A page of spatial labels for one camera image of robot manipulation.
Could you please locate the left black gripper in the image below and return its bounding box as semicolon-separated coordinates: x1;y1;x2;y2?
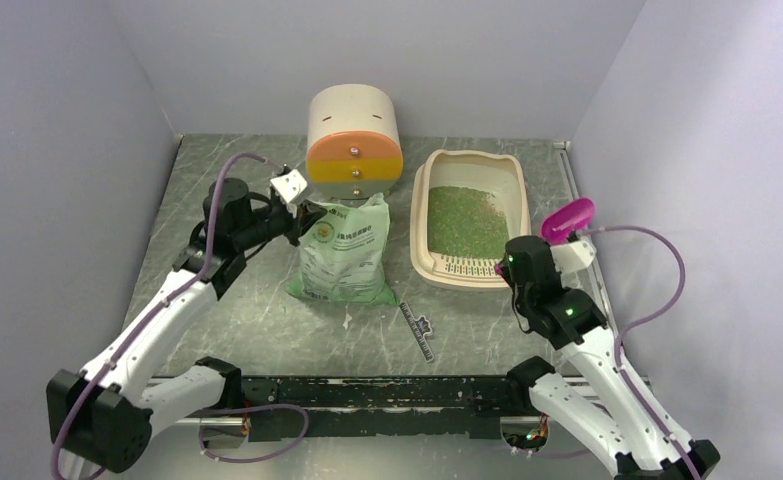
234;198;328;250

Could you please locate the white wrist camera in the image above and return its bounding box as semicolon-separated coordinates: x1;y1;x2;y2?
269;167;310;216
550;239;597;275

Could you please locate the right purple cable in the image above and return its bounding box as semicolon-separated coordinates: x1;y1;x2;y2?
530;225;704;480

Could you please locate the beige litter box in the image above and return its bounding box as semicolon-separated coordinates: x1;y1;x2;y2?
409;149;531;291

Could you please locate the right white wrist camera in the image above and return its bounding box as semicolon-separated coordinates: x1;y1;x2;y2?
550;239;597;275

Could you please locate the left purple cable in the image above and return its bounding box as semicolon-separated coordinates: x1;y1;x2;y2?
49;152;311;480

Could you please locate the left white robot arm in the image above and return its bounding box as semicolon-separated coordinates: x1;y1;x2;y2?
46;170;326;479

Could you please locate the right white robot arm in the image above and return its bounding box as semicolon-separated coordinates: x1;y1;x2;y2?
495;235;720;479

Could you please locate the purple cable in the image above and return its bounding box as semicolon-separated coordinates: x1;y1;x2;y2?
49;152;311;480
530;225;704;480

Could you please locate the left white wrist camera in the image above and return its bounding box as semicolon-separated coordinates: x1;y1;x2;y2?
269;167;310;216

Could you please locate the magenta plastic scoop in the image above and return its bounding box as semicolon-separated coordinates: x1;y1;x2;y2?
494;197;596;276

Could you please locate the beige orange drawer cabinet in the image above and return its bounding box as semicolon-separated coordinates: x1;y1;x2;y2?
305;84;404;200

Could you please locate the black mounting rail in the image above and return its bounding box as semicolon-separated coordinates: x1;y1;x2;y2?
242;375;539;441

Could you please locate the green litter bag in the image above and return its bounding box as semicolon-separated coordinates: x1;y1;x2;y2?
286;193;397;305

